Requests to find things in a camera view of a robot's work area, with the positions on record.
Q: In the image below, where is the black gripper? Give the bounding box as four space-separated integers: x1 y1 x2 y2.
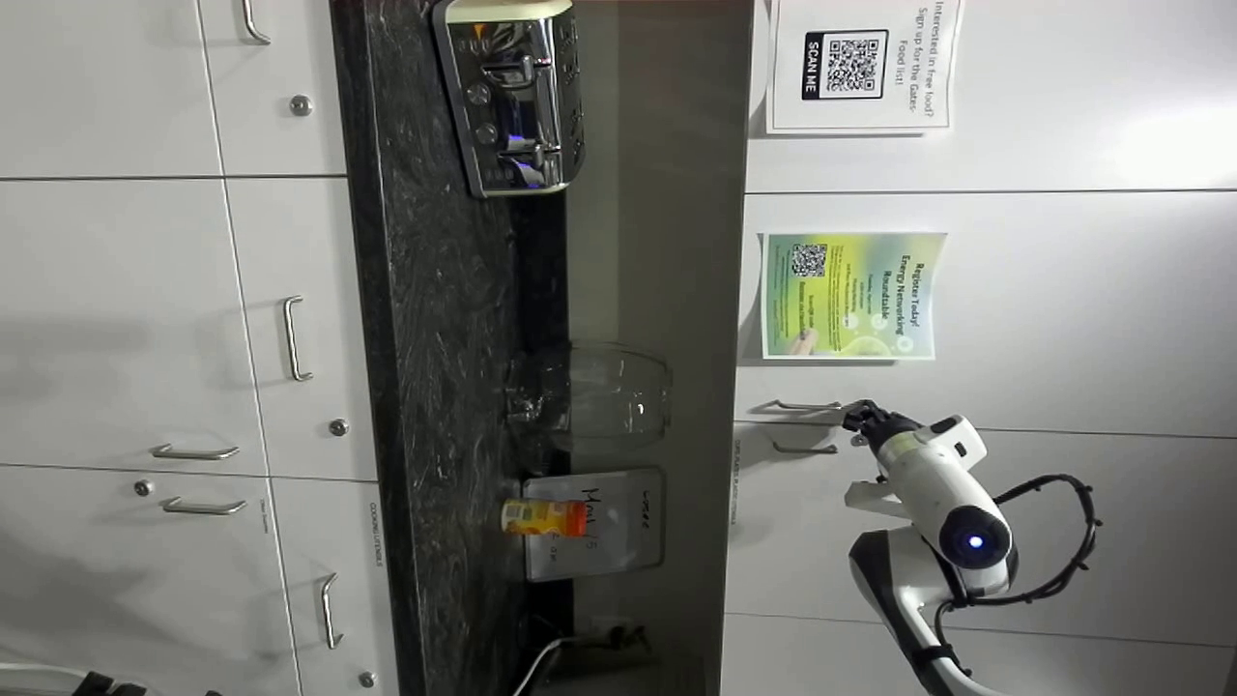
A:
837 399 911 453

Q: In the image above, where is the white cupboard door with poster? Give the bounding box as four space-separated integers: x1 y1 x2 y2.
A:
733 190 1237 442

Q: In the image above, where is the white cupboard door with QR paper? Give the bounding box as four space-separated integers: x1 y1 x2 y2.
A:
742 0 1237 195

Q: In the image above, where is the green poster sheet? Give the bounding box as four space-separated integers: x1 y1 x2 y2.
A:
755 228 949 368

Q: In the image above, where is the silver metal box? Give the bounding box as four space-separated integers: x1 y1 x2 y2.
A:
518 467 667 582

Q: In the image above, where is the clear glass jar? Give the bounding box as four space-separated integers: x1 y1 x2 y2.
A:
503 339 676 443

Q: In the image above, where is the white paper with QR code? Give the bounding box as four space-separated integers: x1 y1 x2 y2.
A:
762 0 969 140

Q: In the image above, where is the clear container with dark items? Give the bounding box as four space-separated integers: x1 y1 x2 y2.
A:
427 0 579 202

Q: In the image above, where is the white drawer front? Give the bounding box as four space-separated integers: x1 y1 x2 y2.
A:
194 0 353 181
265 474 403 696
221 177 377 483

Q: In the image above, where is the white lower cabinet door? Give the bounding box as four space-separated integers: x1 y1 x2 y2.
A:
0 465 302 696
0 177 270 470
0 0 221 181

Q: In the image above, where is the black object on floor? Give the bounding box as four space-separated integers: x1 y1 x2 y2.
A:
72 666 156 696

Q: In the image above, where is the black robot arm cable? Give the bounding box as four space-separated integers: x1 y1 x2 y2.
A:
929 470 1109 696

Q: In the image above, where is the white power cable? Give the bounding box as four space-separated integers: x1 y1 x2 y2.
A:
510 632 570 696

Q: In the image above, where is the silver drawer handle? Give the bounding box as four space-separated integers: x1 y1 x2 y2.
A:
230 0 275 51
275 293 315 386
309 569 348 653

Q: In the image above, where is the silver cabinet door handle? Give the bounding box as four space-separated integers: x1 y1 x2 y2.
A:
145 442 244 467
156 493 247 520

